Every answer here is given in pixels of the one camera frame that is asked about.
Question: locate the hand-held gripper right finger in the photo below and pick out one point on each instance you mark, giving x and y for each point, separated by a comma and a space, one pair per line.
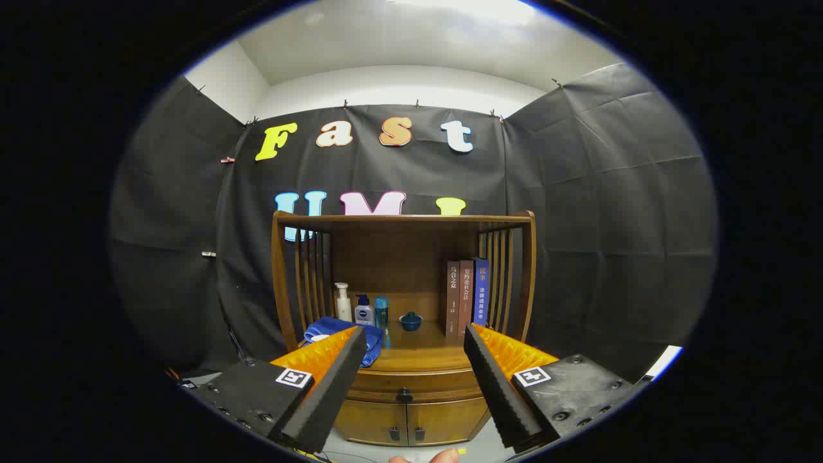
495, 386

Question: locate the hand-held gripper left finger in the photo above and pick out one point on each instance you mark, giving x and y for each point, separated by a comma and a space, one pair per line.
334, 386

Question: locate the wooden drawer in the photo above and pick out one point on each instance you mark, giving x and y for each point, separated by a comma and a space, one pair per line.
431, 386

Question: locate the wooden cabinet door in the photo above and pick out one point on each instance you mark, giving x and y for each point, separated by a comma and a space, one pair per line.
450, 421
370, 421

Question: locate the wooden countertop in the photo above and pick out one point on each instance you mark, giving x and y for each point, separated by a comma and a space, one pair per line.
424, 350

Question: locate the wooden cabinet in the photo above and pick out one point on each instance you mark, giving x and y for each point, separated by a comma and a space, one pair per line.
398, 257

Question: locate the folded blue towel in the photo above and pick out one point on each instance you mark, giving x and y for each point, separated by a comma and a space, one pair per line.
323, 329

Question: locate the white pump bottle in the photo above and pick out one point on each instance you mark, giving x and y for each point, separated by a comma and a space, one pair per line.
344, 310

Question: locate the white bottle with blue cap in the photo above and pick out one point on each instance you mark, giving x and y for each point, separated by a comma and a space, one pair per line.
364, 315

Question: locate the clear blue bottle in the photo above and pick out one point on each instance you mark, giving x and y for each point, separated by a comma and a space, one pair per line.
382, 314

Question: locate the blue book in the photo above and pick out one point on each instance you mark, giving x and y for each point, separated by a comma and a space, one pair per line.
481, 289

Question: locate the reddish brown book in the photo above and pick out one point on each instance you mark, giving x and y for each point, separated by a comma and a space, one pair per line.
467, 292

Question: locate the dark brown book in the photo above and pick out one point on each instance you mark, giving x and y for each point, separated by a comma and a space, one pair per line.
453, 296

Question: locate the blue lidded teacup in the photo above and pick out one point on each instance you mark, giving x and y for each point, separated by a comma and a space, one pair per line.
410, 321

